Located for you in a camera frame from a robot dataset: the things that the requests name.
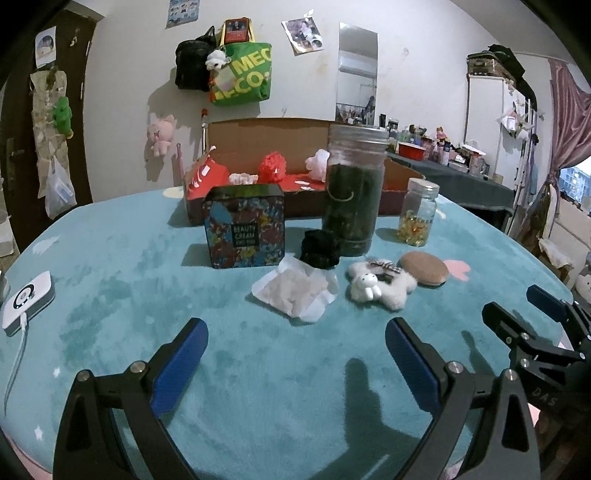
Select round brown powder puff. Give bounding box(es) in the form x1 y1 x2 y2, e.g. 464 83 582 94
399 251 449 287

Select white plush bunny charm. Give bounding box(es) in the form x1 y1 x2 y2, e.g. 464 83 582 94
348 259 418 311

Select black fuzzy scrunchie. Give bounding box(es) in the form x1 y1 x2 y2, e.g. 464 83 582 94
300 229 341 270

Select teal plush table cover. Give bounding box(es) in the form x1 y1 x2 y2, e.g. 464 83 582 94
0 185 576 480

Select white charger device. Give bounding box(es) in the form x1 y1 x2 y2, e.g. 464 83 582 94
2 271 55 337

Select dark cluttered side table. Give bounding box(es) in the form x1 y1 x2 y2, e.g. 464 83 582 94
389 153 514 215

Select small glass jar yellow capsules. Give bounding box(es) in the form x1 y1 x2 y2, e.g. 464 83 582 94
398 178 440 247

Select white refrigerator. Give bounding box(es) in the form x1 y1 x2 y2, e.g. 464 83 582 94
464 75 530 190

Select pink curtain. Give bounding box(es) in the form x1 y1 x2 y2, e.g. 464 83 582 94
537 58 591 222

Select red bowl on counter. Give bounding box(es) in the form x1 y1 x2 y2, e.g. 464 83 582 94
398 142 426 161

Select large glass jar dark contents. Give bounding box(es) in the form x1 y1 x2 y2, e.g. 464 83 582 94
322 124 388 257

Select white mesh bath pouf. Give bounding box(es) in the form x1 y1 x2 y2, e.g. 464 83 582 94
304 149 329 183

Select colourful beauty cream tin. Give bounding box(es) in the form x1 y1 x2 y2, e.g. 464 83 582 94
201 184 284 269

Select red lined cardboard box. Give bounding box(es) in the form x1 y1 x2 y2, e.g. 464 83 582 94
182 117 427 227

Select red mesh pouf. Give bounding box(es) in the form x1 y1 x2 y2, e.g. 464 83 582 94
257 151 287 184

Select pink white knotted cloth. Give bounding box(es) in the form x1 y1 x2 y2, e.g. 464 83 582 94
228 173 259 186

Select green plush on door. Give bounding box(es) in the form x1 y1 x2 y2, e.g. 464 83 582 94
53 96 73 139

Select green tote bag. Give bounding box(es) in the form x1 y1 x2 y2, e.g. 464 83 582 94
209 17 273 107

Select black hanging bag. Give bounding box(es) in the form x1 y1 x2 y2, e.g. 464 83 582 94
175 26 217 92

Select small white plush on bag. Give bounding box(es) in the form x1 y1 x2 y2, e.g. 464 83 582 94
205 49 230 71

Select wall mirror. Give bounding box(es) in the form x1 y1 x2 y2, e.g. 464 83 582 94
335 22 379 126

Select pink plush wall toy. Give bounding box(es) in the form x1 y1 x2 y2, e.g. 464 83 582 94
147 115 176 158

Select mop stick against wall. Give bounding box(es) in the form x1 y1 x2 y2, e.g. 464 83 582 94
199 108 208 157

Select photo on wall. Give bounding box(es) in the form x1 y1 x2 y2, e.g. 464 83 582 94
281 16 324 55

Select blue poster on wall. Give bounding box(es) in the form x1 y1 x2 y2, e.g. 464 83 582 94
166 0 200 28

